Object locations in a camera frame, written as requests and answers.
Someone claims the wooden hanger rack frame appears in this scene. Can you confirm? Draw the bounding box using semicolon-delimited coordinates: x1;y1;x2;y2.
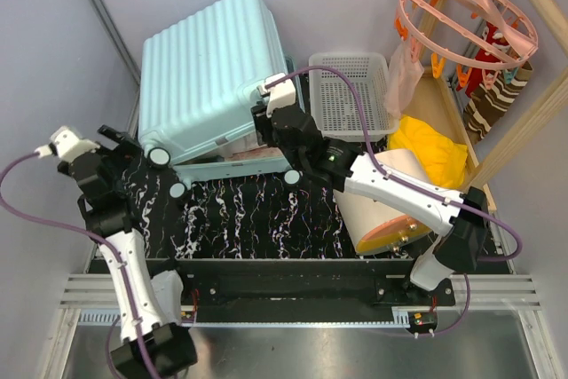
416;0;568;189

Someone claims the yellow cloth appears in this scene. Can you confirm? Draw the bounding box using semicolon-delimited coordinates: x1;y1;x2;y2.
387;115;469;189

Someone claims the white round drum box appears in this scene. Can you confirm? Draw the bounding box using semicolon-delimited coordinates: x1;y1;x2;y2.
334;148;430;256

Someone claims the red cloth item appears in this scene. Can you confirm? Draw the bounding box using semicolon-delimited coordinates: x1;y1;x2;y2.
461;23;516;91

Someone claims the white perforated plastic basket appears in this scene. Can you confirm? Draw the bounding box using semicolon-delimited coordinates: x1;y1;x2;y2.
308;51;399;138

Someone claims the brown striped cloth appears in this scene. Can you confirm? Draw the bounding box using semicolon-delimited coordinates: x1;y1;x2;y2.
462;62;533;145

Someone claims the light blue hard-shell suitcase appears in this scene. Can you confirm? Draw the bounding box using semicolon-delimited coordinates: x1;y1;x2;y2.
138;0;293;200

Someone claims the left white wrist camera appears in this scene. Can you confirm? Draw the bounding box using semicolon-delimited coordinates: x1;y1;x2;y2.
34;126;100;162

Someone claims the black marble pattern mat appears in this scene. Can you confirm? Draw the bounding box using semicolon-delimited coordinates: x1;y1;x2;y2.
122;157;357;260

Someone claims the cream pink-print cloth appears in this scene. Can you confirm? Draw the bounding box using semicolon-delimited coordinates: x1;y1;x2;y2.
217;138;282;162

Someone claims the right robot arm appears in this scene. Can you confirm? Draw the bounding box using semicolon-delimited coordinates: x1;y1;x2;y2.
250;104;488;305

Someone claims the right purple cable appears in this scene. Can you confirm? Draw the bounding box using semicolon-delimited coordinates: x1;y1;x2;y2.
265;65;521;339

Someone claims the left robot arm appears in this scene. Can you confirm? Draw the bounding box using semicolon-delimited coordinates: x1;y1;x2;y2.
51;125;198;378

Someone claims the translucent pink plastic bag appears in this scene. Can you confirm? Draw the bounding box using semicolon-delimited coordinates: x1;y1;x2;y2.
384;40;424;119

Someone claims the wooden tray base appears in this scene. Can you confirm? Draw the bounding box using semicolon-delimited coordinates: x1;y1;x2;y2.
404;67;479;193

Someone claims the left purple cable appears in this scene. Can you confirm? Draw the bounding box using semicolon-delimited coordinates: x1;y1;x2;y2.
0;151;196;379

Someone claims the pink round clip hanger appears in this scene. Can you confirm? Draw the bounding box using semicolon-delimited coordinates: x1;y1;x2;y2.
395;0;539;88

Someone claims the purple cable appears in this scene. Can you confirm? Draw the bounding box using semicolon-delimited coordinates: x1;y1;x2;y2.
0;151;196;379
265;65;521;339

